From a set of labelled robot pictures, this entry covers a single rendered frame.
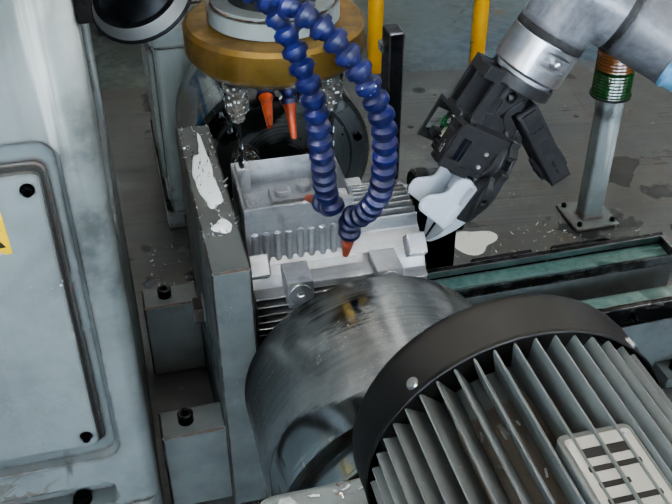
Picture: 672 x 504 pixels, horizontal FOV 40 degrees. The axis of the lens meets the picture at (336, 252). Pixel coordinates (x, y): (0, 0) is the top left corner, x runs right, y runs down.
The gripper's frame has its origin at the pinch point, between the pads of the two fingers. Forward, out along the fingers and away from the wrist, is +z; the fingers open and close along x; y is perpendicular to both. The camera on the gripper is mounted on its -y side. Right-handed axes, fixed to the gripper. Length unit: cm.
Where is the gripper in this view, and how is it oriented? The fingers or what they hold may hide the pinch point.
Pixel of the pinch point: (437, 231)
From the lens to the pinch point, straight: 104.6
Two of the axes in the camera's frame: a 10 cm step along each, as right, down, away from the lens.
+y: -8.4, -2.7, -4.7
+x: 2.5, 5.7, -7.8
